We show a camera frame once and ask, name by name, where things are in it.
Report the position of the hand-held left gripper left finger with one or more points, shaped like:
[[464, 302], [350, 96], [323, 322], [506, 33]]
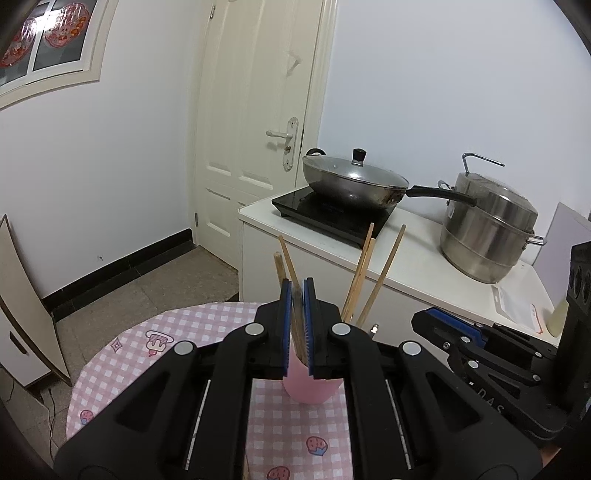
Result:
[[286, 332]]

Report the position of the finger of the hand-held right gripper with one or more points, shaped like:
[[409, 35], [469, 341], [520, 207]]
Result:
[[498, 364], [455, 325]]

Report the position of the black induction cooker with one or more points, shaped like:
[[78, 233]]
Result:
[[323, 217]]

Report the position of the light wooden board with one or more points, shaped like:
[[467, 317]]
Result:
[[27, 314]]

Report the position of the white kitchen cabinet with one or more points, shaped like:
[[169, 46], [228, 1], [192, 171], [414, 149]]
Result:
[[415, 267]]

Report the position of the red round window sticker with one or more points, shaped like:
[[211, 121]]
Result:
[[64, 23], [16, 46]]

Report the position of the bunch of wooden chopsticks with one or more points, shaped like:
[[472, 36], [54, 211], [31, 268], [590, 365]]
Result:
[[364, 272]]

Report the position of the white packet with orange edge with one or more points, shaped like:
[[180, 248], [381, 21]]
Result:
[[517, 304]]

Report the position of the pink cup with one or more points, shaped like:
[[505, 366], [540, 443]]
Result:
[[307, 390]]

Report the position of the stainless steel steamer pot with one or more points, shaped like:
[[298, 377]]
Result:
[[485, 230]]

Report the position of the glass wok lid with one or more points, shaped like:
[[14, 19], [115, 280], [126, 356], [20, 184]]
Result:
[[351, 168]]

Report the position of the white panel door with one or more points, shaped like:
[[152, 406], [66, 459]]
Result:
[[249, 115]]

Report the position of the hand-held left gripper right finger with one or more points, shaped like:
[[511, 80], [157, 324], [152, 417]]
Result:
[[308, 332]]

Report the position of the pink checked tablecloth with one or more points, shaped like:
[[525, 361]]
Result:
[[138, 350]]

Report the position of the white box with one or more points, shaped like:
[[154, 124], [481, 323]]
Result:
[[561, 244]]

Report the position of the white door hook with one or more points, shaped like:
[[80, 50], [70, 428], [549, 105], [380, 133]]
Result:
[[293, 59]]

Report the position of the single wooden chopstick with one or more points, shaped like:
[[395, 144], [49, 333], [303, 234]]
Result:
[[288, 263], [280, 270]]

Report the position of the cream framed window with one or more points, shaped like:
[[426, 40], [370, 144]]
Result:
[[55, 55]]

